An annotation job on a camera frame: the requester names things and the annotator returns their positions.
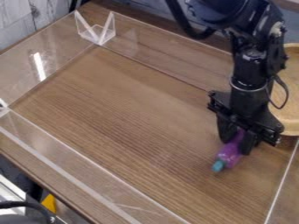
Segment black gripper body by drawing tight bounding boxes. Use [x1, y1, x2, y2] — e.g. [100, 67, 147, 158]
[208, 81, 284, 146]

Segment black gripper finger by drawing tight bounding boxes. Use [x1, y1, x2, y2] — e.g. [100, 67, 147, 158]
[239, 130, 258, 156]
[216, 114, 238, 144]

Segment purple toy eggplant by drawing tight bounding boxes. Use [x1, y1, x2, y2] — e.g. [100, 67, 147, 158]
[211, 129, 244, 172]

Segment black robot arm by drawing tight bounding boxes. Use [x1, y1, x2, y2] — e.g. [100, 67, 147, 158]
[166, 0, 288, 155]

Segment brown wooden bowl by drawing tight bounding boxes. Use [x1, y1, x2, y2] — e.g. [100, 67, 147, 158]
[268, 42, 299, 137]

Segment clear acrylic tray walls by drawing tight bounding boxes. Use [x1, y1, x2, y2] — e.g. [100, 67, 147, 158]
[0, 4, 299, 224]

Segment yellow and black device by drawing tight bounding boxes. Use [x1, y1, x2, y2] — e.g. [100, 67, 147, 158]
[23, 192, 80, 224]

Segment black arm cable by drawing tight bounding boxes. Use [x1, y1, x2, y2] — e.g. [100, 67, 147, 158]
[266, 75, 291, 110]

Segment clear acrylic corner bracket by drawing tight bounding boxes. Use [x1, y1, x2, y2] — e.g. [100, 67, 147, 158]
[74, 11, 116, 46]

